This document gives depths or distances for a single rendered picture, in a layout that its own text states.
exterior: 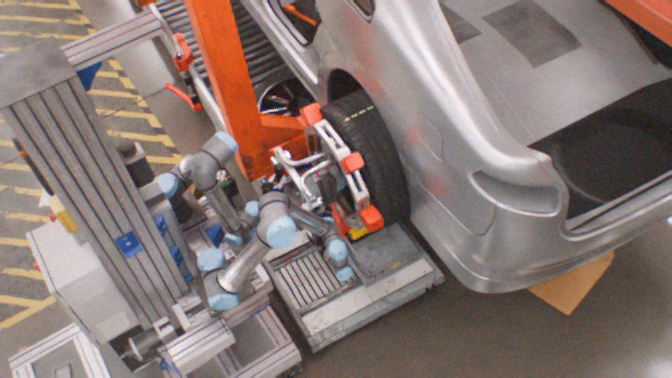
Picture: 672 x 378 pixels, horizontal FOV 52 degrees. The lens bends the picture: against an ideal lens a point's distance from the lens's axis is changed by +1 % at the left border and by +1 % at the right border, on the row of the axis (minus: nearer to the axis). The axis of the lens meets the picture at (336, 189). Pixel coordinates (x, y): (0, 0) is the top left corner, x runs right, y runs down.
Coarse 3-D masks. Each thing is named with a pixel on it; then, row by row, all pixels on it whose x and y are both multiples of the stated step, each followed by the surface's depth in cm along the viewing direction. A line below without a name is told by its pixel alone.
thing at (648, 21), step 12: (612, 0) 61; (624, 0) 60; (636, 0) 59; (648, 0) 59; (660, 0) 58; (624, 12) 61; (636, 12) 59; (648, 12) 58; (660, 12) 57; (648, 24) 59; (660, 24) 58; (660, 36) 58
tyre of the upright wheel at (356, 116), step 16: (352, 96) 324; (368, 96) 319; (320, 112) 329; (336, 112) 314; (352, 112) 312; (368, 112) 311; (352, 128) 306; (368, 128) 307; (384, 128) 306; (320, 144) 357; (352, 144) 305; (368, 144) 304; (384, 144) 304; (368, 160) 302; (384, 160) 304; (400, 160) 306; (368, 176) 305; (384, 176) 305; (400, 176) 308; (384, 192) 307; (400, 192) 310; (352, 208) 356; (384, 208) 311; (400, 208) 318; (384, 224) 322
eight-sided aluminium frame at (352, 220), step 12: (324, 120) 318; (312, 132) 326; (324, 132) 314; (312, 144) 344; (336, 156) 305; (348, 180) 306; (360, 180) 307; (360, 192) 307; (336, 204) 350; (360, 204) 310; (348, 216) 345; (360, 228) 324
